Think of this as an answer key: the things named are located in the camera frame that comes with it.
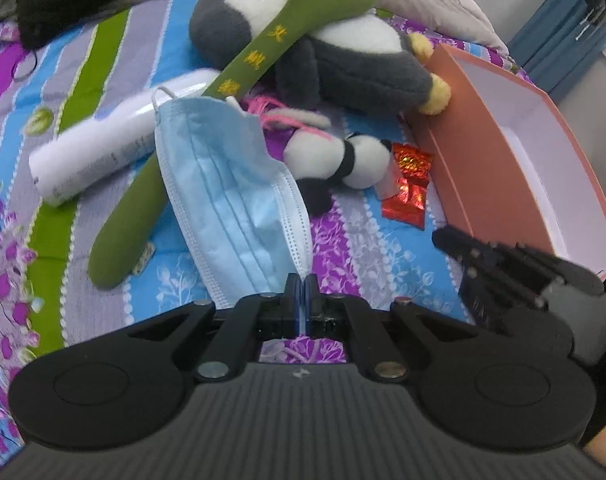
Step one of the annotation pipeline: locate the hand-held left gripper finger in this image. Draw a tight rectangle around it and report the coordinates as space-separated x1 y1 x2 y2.
127 273 304 382
305 273 485 381

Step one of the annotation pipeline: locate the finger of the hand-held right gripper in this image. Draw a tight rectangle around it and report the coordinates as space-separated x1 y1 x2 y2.
432 224 560 282
457 261 550 334

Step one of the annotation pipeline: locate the red foil candy packet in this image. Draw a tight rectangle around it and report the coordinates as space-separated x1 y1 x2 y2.
391 142 434 179
381 178 429 231

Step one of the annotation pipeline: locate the pink cardboard box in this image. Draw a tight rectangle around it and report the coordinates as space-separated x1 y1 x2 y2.
408 42 606 281

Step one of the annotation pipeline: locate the blue face mask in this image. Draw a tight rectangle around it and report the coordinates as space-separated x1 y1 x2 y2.
153 85 315 311

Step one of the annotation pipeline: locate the small panda plush toy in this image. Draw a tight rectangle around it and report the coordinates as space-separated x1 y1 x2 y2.
283 132 395 217

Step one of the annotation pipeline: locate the pink ribbon bundle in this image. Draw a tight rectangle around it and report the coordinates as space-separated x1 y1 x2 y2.
238 96 334 162

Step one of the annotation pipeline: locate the purple floral bed sheet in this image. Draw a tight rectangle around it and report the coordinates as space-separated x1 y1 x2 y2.
0 0 534 461

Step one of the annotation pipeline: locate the grey penguin plush toy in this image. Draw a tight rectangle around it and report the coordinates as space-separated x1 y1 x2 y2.
189 0 453 117

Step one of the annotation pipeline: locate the blue curtain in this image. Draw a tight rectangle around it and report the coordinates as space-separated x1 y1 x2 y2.
508 0 606 107

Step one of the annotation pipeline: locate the grey duvet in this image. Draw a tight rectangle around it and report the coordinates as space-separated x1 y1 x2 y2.
373 0 510 57

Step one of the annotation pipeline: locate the white tube bottle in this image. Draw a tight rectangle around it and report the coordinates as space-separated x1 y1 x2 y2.
29 67 225 207

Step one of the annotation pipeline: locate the green plush massage stick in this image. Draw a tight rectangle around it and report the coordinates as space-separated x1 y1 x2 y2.
89 0 379 291

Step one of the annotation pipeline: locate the black hair tie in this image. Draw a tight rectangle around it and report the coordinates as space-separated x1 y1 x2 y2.
12 50 39 82

